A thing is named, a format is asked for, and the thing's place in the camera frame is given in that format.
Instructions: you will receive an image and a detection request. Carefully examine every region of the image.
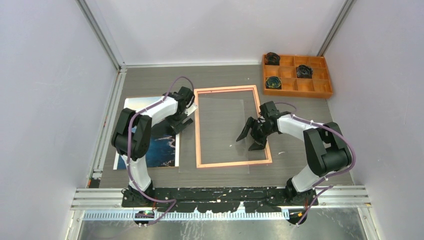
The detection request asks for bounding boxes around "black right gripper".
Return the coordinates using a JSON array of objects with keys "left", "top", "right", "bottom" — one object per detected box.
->
[{"left": 236, "top": 116, "right": 275, "bottom": 151}]

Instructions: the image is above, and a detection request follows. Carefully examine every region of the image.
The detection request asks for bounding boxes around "mountain landscape photo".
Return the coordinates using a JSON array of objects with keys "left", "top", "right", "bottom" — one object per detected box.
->
[{"left": 123, "top": 96, "right": 180, "bottom": 168}]

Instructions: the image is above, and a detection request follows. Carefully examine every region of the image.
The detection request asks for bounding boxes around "clear plastic sheet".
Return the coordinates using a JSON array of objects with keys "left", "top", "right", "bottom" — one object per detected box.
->
[{"left": 179, "top": 96, "right": 250, "bottom": 175}]

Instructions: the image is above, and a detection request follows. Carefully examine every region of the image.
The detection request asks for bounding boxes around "pink wooden picture frame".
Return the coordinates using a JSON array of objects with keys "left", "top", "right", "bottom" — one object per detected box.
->
[{"left": 194, "top": 85, "right": 273, "bottom": 169}]

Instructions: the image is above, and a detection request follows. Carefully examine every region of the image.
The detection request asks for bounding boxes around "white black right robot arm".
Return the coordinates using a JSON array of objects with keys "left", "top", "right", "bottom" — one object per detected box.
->
[{"left": 236, "top": 101, "right": 356, "bottom": 205}]

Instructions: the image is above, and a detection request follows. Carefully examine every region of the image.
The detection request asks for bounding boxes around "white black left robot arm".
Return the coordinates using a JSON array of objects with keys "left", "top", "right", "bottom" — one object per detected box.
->
[{"left": 111, "top": 86, "right": 196, "bottom": 207}]

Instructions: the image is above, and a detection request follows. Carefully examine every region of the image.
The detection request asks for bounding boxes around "blue green tape roll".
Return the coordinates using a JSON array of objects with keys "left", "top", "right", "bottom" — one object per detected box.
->
[{"left": 265, "top": 76, "right": 282, "bottom": 90}]

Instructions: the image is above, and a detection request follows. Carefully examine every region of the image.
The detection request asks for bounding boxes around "black tape roll top-left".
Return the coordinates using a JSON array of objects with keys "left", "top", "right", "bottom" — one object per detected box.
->
[{"left": 264, "top": 52, "right": 281, "bottom": 66}]

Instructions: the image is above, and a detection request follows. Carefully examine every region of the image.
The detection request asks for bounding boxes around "black tape roll middle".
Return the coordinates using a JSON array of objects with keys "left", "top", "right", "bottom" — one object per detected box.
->
[{"left": 296, "top": 64, "right": 313, "bottom": 79}]

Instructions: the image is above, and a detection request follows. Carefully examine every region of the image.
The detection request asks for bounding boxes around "orange compartment tray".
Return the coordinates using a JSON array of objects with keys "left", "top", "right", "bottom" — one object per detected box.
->
[{"left": 261, "top": 52, "right": 333, "bottom": 99}]

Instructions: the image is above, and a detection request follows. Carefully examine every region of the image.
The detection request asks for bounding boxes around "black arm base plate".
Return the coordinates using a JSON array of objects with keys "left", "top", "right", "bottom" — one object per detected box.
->
[{"left": 120, "top": 186, "right": 318, "bottom": 213}]

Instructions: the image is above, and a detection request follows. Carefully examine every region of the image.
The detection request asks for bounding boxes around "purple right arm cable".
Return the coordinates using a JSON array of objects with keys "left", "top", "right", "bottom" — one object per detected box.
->
[{"left": 273, "top": 101, "right": 357, "bottom": 228}]

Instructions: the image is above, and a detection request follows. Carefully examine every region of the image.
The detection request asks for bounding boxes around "aluminium left rail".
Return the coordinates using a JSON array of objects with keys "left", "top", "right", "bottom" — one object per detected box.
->
[{"left": 86, "top": 64, "right": 128, "bottom": 188}]

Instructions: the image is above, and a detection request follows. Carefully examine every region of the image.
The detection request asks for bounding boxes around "aluminium rail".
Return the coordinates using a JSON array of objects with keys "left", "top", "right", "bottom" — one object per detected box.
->
[
  {"left": 86, "top": 64, "right": 128, "bottom": 188},
  {"left": 71, "top": 185, "right": 372, "bottom": 223}
]

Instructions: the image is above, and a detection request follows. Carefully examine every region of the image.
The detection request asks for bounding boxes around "aluminium front rail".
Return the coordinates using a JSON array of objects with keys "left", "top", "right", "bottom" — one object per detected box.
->
[{"left": 71, "top": 185, "right": 372, "bottom": 223}]

